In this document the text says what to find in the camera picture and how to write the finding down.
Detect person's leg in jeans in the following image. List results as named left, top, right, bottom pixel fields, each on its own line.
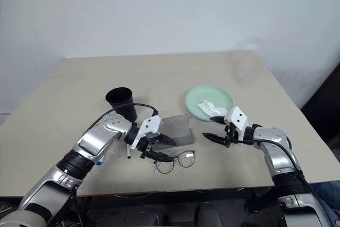
left=309, top=182, right=340, bottom=221

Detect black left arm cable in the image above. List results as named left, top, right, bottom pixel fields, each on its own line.
left=90, top=102, right=160, bottom=132

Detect clear plastic glasses case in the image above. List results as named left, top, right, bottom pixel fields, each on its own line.
left=155, top=114, right=195, bottom=150

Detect black angled bracket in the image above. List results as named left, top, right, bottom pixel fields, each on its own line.
left=243, top=186, right=280, bottom=216

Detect brown round-rimmed glasses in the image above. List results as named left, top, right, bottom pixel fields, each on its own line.
left=153, top=150, right=198, bottom=174

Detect dark brown furniture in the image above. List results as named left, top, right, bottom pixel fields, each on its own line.
left=300, top=61, right=340, bottom=148

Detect mint green plate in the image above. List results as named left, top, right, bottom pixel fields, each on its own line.
left=185, top=85, right=234, bottom=123

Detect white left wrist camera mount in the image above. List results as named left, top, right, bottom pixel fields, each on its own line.
left=130, top=115, right=162, bottom=151

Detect black cup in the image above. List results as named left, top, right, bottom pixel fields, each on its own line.
left=105, top=87, right=138, bottom=121

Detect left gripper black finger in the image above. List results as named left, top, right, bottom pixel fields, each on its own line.
left=157, top=133, right=177, bottom=147
left=148, top=151, right=174, bottom=163

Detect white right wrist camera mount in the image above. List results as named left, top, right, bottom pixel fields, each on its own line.
left=224, top=106, right=249, bottom=133

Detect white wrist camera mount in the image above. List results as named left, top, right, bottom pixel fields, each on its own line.
left=130, top=115, right=162, bottom=151
left=224, top=106, right=249, bottom=133

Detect crumpled white tissue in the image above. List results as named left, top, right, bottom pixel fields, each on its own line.
left=197, top=100, right=228, bottom=117

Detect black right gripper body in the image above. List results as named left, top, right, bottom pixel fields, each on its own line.
left=223, top=122, right=239, bottom=148

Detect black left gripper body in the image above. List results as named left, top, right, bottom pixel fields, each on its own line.
left=137, top=132, right=163, bottom=159

